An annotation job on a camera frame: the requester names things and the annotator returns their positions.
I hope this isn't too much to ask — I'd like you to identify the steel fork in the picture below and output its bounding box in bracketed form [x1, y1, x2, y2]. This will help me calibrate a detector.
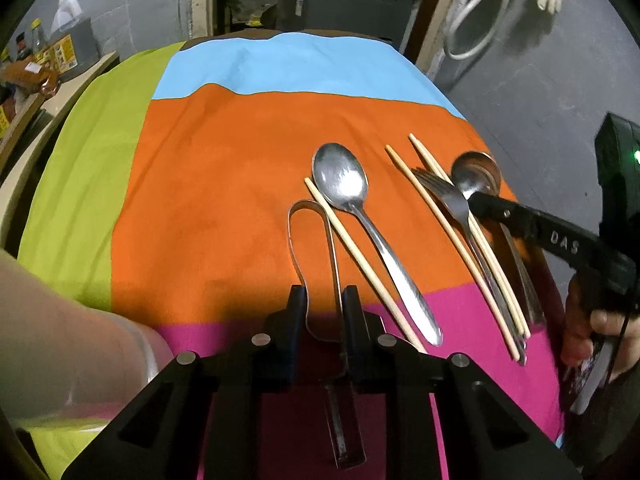
[412, 168, 527, 366]

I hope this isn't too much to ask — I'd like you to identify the multicolour striped tablecloth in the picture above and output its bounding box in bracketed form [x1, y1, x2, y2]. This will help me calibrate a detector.
[14, 30, 569, 480]

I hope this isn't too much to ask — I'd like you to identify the right hand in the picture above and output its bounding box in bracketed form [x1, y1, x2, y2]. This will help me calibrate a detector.
[561, 274, 639, 382]

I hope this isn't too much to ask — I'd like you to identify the wooden chopstick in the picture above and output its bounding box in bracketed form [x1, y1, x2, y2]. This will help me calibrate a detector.
[409, 133, 530, 339]
[304, 177, 426, 353]
[384, 144, 522, 362]

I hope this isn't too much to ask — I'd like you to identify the dark grey cabinet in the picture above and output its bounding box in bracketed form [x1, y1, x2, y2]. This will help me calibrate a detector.
[276, 0, 413, 49]

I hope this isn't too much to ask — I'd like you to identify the white plastic jug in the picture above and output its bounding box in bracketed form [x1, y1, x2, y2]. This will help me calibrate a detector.
[51, 0, 84, 35]

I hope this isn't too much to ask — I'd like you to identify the large steel spoon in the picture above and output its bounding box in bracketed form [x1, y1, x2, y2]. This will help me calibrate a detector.
[312, 143, 442, 347]

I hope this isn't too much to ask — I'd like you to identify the white hose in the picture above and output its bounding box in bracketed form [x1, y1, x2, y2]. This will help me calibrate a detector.
[444, 0, 522, 61]

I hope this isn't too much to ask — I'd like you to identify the brown packaged box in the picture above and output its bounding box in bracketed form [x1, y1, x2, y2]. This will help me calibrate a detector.
[1, 58, 60, 98]

